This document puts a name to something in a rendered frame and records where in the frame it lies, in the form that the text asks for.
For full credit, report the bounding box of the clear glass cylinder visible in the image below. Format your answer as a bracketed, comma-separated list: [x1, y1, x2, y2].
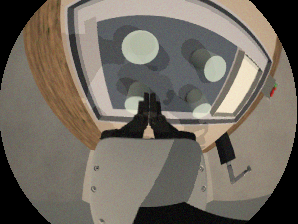
[186, 89, 211, 118]
[192, 49, 226, 82]
[122, 30, 159, 64]
[124, 82, 150, 114]

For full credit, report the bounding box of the shallow beige square tray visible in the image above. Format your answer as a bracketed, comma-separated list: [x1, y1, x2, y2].
[210, 50, 263, 117]

